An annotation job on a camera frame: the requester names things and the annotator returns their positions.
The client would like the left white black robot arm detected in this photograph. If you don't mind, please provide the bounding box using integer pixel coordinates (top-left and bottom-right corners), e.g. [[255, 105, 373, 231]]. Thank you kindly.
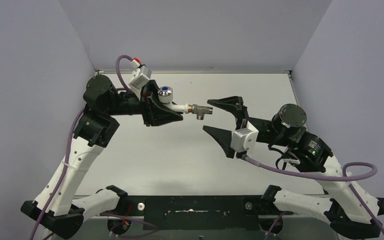
[[21, 75, 194, 240]]

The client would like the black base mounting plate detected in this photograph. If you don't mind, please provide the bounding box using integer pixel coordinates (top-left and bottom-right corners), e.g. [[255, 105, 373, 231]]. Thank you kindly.
[[109, 195, 280, 231]]

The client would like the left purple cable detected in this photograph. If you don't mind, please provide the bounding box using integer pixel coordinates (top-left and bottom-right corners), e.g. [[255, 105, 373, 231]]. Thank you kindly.
[[29, 54, 160, 240]]

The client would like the white faucet with chrome knob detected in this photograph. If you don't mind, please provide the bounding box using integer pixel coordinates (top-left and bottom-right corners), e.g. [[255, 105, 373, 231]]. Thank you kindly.
[[157, 86, 193, 114]]

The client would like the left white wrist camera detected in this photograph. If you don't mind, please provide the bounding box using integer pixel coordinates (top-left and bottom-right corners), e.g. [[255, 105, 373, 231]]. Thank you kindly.
[[128, 64, 152, 98]]

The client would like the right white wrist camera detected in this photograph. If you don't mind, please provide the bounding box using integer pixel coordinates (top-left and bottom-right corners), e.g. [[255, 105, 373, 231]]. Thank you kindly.
[[230, 128, 259, 153]]

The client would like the metal tee pipe fitting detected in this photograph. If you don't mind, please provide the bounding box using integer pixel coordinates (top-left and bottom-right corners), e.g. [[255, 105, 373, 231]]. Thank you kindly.
[[188, 104, 213, 121]]

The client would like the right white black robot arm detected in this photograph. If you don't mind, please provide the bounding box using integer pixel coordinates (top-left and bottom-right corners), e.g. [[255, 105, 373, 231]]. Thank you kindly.
[[203, 96, 384, 240]]

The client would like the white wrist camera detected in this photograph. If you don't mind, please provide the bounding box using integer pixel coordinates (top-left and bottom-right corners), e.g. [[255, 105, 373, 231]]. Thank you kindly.
[[230, 128, 259, 153], [128, 64, 152, 98]]

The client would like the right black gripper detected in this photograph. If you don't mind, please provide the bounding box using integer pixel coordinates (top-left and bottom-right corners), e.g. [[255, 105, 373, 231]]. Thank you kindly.
[[203, 97, 292, 156]]

